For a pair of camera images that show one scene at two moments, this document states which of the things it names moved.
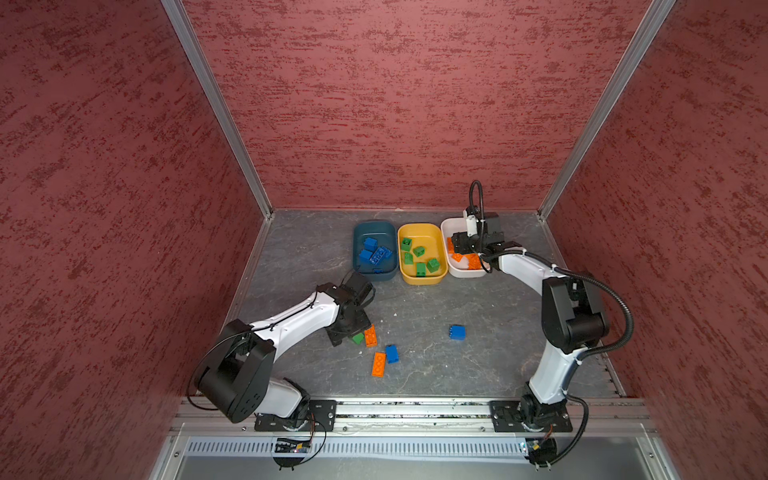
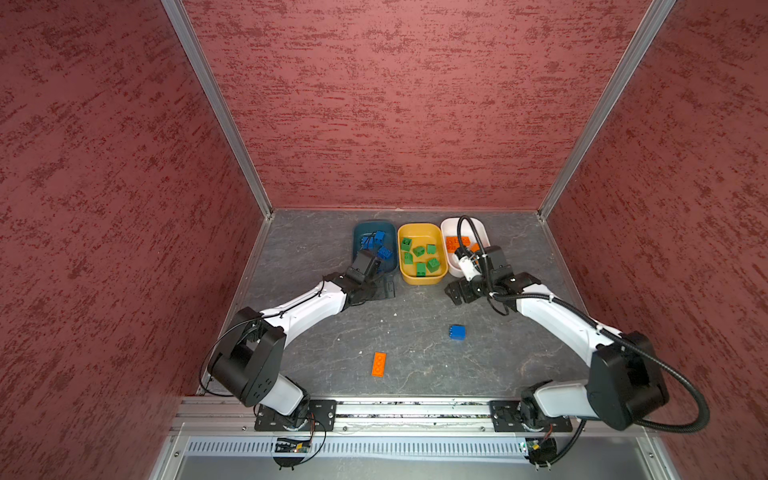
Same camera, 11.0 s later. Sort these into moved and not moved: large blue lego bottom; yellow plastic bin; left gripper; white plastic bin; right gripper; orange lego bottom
Moved: right gripper; white plastic bin; left gripper
Not moved: large blue lego bottom; yellow plastic bin; orange lego bottom
